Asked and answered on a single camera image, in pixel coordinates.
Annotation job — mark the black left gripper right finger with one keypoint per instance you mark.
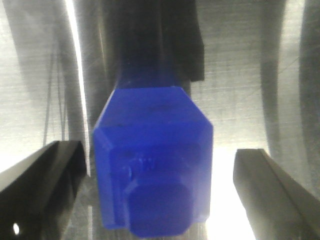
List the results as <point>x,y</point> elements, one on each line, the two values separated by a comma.
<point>276,205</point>

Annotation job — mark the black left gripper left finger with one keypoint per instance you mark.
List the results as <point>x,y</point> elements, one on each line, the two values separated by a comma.
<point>37,194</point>

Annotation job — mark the blue plastic block part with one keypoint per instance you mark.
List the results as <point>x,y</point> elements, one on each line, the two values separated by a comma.
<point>153,157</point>

